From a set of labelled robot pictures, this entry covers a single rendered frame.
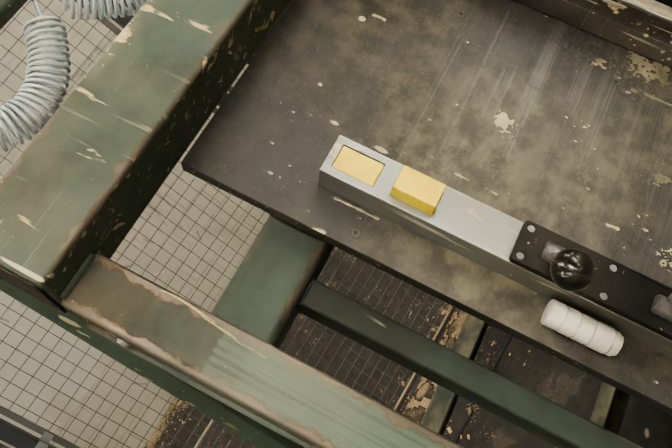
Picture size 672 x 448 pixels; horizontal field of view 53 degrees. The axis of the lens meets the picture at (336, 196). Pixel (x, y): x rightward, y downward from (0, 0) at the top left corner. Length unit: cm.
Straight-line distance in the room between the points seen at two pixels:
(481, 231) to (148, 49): 40
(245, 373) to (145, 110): 28
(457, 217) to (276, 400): 27
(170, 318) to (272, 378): 11
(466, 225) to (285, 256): 21
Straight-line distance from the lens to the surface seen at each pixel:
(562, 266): 62
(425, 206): 71
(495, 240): 73
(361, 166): 74
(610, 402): 236
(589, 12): 94
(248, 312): 75
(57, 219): 67
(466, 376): 78
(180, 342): 66
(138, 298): 68
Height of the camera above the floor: 195
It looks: 21 degrees down
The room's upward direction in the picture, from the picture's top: 51 degrees counter-clockwise
